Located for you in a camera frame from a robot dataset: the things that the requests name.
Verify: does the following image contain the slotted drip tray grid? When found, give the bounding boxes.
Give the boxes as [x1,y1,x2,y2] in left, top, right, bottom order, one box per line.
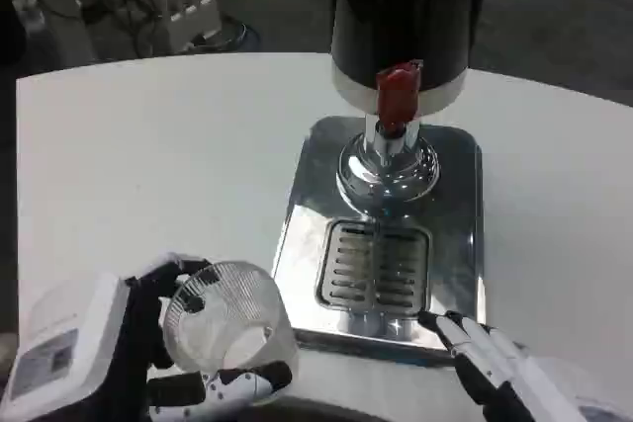
[315,217,433,311]

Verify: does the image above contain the white power strip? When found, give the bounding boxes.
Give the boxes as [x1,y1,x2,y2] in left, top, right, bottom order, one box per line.
[155,0,224,49]

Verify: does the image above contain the black drink dispenser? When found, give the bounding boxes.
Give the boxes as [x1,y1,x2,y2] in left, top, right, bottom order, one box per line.
[329,0,493,204]

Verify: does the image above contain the grey floor box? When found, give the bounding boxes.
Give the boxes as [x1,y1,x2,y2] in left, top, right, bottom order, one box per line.
[9,0,100,67]

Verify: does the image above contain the steel drip tray base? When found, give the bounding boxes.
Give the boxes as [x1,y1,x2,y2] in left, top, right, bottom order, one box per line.
[270,114,486,367]

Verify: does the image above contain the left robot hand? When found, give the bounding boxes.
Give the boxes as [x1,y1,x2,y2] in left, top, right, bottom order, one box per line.
[5,252,294,422]

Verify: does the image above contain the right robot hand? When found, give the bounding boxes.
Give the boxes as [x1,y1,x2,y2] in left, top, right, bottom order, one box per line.
[417,309,633,422]

